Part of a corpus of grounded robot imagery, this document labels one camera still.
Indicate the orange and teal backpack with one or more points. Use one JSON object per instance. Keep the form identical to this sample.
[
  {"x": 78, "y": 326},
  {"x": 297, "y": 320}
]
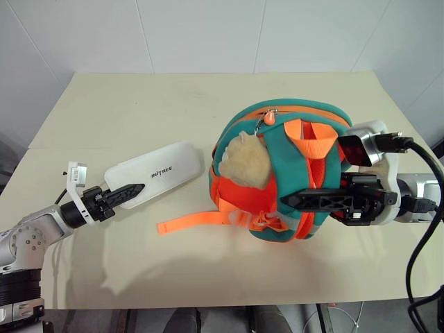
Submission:
[{"x": 295, "y": 173}]

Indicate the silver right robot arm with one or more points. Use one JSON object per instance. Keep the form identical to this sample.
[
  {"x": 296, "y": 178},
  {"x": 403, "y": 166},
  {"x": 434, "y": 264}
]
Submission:
[{"x": 421, "y": 192}]

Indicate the black table leg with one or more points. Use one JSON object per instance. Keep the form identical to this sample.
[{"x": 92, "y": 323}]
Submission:
[{"x": 323, "y": 318}]

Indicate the white rectangular box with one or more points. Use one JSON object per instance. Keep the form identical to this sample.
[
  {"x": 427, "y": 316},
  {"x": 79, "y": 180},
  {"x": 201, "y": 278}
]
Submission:
[{"x": 163, "y": 171}]

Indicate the beige plush toy charm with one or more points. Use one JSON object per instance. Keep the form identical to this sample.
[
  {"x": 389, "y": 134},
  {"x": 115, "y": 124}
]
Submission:
[{"x": 245, "y": 166}]

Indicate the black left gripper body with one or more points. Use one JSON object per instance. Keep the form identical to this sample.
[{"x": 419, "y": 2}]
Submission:
[{"x": 94, "y": 204}]

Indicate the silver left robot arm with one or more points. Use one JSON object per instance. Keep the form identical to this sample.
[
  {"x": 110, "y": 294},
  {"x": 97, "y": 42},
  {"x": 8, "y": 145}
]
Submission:
[{"x": 24, "y": 239}]

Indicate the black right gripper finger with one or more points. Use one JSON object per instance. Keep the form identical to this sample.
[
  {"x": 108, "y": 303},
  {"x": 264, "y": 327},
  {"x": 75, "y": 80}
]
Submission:
[
  {"x": 317, "y": 201},
  {"x": 348, "y": 181}
]

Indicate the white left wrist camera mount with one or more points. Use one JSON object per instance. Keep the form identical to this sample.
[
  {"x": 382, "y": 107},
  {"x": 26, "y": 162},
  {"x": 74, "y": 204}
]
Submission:
[{"x": 77, "y": 175}]

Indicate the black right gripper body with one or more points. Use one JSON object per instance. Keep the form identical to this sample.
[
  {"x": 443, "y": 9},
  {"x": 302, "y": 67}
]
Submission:
[{"x": 364, "y": 203}]

